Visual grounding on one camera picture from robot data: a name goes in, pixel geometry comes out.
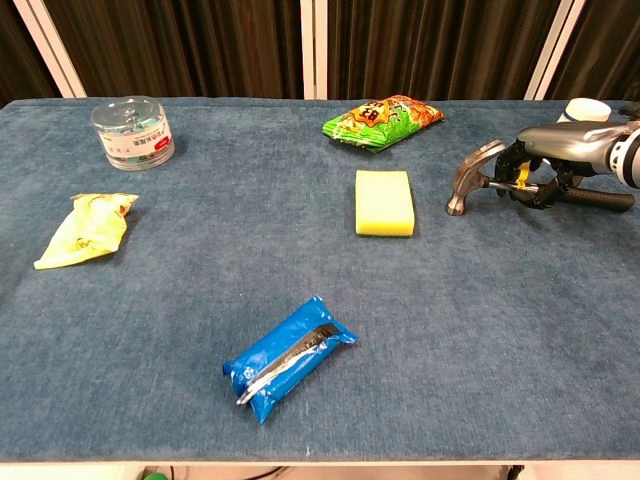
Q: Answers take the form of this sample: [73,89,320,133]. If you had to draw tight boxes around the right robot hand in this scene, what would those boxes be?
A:
[494,121,621,211]

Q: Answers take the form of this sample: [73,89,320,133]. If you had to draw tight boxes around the claw hammer black grip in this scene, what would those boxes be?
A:
[445,139,636,217]

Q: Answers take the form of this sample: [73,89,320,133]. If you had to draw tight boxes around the yellow sponge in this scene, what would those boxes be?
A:
[354,169,418,238]

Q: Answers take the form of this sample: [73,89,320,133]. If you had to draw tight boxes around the white paper cup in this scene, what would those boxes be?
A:
[557,97,612,124]

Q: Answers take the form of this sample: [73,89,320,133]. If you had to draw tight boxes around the green orange snack bag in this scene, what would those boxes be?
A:
[321,94,445,155]

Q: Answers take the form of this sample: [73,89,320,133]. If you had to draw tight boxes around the blue snack packet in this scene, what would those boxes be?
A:
[221,295,359,426]

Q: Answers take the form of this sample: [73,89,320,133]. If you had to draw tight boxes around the black pleated curtain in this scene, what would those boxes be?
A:
[0,0,640,109]

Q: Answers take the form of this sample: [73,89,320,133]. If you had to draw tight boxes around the blue table cloth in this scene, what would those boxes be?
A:
[0,97,640,464]

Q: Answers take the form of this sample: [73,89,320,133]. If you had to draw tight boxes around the clear round plastic container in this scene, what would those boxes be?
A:
[90,95,177,172]

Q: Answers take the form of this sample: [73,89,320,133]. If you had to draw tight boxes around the yellow snack packet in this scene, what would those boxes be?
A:
[33,192,141,271]

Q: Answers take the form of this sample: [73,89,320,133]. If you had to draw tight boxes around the white frame post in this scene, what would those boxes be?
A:
[523,0,589,101]
[13,0,89,99]
[299,0,329,100]

